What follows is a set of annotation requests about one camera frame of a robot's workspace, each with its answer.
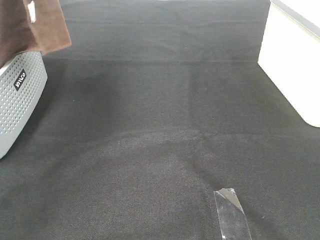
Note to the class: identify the white perforated laundry basket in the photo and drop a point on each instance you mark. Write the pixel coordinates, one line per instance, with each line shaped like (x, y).
(22, 81)

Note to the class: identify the clear tape strip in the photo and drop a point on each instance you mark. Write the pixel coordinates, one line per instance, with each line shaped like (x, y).
(232, 219)

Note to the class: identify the brown towel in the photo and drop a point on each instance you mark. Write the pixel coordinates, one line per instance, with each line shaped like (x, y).
(31, 25)

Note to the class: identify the black table cloth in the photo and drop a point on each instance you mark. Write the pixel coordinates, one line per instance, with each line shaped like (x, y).
(156, 105)

